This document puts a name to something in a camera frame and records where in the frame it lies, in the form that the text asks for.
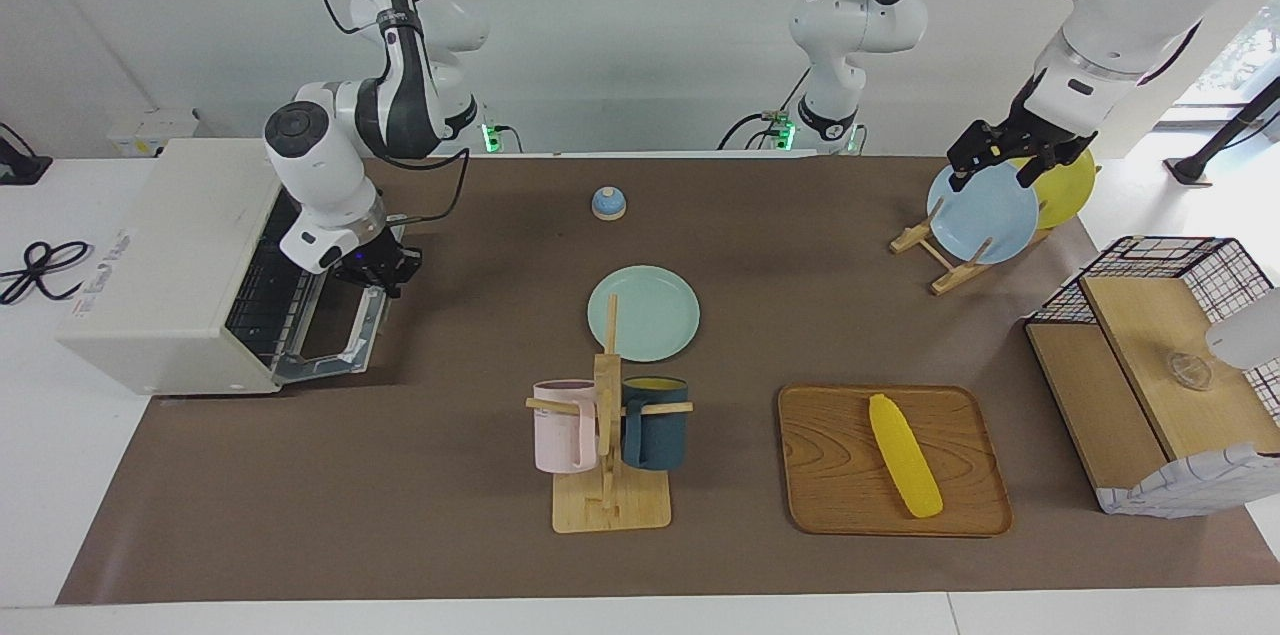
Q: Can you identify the black coiled cable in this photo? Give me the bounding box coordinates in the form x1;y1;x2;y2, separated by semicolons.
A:
0;240;93;306

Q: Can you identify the wire basket wooden shelf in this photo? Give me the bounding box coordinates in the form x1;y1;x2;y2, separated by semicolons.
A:
1023;235;1280;519

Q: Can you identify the mint green plate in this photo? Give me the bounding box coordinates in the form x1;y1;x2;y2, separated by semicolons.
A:
586;264;702;364

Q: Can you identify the light blue plate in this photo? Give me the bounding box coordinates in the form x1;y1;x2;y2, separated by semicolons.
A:
926;161;1041;266

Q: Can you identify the black tripod leg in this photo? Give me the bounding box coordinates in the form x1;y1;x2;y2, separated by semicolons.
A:
1165;75;1280;186

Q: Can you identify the brown table mat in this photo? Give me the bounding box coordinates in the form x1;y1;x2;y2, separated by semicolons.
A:
55;153;1280;606

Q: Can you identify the yellow plate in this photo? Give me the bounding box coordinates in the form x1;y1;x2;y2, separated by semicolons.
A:
1010;147;1098;231

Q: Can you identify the white wall socket box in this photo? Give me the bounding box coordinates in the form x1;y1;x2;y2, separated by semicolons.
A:
107;108;201;159

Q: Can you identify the pink mug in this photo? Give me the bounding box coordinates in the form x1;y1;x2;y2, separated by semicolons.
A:
532;378;601;475

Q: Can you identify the wooden mug tree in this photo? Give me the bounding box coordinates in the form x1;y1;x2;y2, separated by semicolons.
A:
525;293;695;534

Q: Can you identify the white blurred rounded object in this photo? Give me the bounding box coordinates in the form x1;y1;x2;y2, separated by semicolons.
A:
1205;287;1280;371

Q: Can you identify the wooden plate rack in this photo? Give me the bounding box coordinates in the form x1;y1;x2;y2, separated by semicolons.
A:
890;205;1056;297

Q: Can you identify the black stand base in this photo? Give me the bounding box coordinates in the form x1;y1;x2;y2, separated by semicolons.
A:
0;123;53;186

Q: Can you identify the small clear glass piece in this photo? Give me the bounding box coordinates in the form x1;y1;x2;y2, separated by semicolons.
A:
1165;352;1214;392

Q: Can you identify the brown wooden tray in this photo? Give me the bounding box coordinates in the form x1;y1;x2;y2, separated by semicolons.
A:
777;383;1014;539

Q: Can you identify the glass oven door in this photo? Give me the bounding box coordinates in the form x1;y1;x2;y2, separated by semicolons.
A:
272;280;393;388

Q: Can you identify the dark blue mug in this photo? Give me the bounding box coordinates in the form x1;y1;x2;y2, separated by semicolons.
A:
620;375;690;472

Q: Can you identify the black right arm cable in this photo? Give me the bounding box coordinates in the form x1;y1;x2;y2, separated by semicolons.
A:
315;0;473;226

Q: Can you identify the cream toaster oven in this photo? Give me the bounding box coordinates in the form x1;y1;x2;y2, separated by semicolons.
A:
57;137;393;396

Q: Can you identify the yellow corn cob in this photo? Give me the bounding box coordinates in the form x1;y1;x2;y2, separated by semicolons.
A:
868;393;944;520

